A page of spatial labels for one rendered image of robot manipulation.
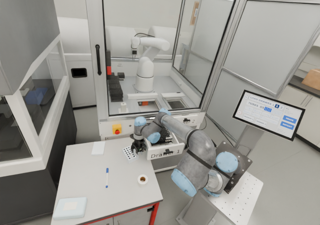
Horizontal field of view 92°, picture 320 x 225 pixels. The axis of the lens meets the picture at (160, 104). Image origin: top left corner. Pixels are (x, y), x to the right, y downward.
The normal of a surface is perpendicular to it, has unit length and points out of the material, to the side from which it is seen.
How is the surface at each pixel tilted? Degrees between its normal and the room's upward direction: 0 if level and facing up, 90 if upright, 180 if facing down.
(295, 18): 90
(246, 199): 0
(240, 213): 0
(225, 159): 38
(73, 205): 0
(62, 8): 90
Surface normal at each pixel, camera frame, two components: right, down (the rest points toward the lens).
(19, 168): 0.32, 0.55
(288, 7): -0.89, 0.14
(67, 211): 0.14, -0.83
